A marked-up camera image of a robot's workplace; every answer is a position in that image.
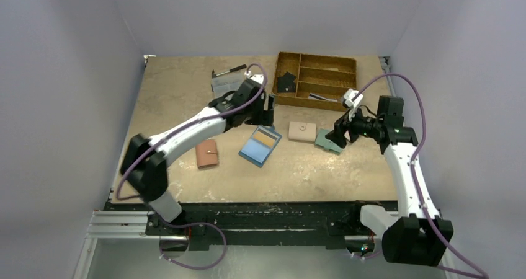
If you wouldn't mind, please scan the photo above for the blue leather card holder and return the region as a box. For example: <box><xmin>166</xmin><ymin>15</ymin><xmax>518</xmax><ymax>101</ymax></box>
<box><xmin>238</xmin><ymin>126</ymin><xmax>282</xmax><ymax>167</ymax></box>

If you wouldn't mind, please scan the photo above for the black VIP credit card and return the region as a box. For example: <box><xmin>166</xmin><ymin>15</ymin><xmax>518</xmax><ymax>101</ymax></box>
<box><xmin>276</xmin><ymin>77</ymin><xmax>294</xmax><ymax>93</ymax></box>

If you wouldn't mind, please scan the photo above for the grey striped card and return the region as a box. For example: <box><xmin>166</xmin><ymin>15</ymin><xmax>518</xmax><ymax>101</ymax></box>
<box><xmin>308</xmin><ymin>93</ymin><xmax>338</xmax><ymax>102</ymax></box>

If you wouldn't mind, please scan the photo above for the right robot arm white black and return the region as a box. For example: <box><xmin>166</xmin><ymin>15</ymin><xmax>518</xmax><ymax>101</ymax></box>
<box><xmin>326</xmin><ymin>89</ymin><xmax>453</xmax><ymax>267</ymax></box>

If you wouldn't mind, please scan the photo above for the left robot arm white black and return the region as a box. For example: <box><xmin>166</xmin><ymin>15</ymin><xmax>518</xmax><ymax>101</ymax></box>
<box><xmin>120</xmin><ymin>74</ymin><xmax>273</xmax><ymax>222</ymax></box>

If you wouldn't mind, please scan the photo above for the orange striped card in sleeve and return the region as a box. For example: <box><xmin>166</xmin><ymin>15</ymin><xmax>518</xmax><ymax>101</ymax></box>
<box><xmin>253</xmin><ymin>128</ymin><xmax>278</xmax><ymax>148</ymax></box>

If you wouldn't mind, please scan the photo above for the teal green card holder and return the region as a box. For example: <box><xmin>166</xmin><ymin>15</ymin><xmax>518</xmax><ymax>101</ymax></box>
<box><xmin>314</xmin><ymin>128</ymin><xmax>344</xmax><ymax>154</ymax></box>

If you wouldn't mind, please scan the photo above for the cream card holder with snap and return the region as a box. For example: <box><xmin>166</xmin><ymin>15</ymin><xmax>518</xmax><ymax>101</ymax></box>
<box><xmin>288</xmin><ymin>121</ymin><xmax>317</xmax><ymax>143</ymax></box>

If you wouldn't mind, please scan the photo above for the pink leather card holder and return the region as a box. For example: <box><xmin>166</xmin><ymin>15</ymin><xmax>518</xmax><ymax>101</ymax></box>
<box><xmin>195</xmin><ymin>139</ymin><xmax>219</xmax><ymax>169</ymax></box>

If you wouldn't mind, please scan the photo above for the clear plastic screw organizer box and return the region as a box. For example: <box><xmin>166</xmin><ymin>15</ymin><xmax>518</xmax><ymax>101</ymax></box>
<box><xmin>211</xmin><ymin>73</ymin><xmax>246</xmax><ymax>98</ymax></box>

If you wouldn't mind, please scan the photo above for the wicker cutlery tray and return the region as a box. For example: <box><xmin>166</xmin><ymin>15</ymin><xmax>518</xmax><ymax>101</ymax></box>
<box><xmin>272</xmin><ymin>51</ymin><xmax>357</xmax><ymax>112</ymax></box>

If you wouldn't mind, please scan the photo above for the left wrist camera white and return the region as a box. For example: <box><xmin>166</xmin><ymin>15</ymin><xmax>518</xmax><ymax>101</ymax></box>
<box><xmin>244</xmin><ymin>71</ymin><xmax>265</xmax><ymax>85</ymax></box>

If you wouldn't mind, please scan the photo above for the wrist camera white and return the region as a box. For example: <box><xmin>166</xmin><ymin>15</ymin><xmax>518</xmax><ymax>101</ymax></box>
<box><xmin>244</xmin><ymin>71</ymin><xmax>265</xmax><ymax>85</ymax></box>
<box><xmin>341</xmin><ymin>89</ymin><xmax>363</xmax><ymax>121</ymax></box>

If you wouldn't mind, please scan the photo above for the claw hammer black handle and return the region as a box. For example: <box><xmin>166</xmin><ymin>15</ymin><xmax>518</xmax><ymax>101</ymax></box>
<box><xmin>211</xmin><ymin>64</ymin><xmax>247</xmax><ymax>79</ymax></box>

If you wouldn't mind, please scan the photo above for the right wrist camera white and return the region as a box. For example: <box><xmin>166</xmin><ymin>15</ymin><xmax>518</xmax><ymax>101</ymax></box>
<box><xmin>341</xmin><ymin>89</ymin><xmax>363</xmax><ymax>121</ymax></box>

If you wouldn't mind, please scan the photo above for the black metal base rail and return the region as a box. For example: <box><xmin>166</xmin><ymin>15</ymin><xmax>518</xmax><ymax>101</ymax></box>
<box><xmin>104</xmin><ymin>201</ymin><xmax>372</xmax><ymax>251</ymax></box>

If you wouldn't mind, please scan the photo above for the aluminium frame rail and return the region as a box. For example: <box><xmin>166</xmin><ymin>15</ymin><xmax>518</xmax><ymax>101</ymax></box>
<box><xmin>86</xmin><ymin>211</ymin><xmax>185</xmax><ymax>241</ymax></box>

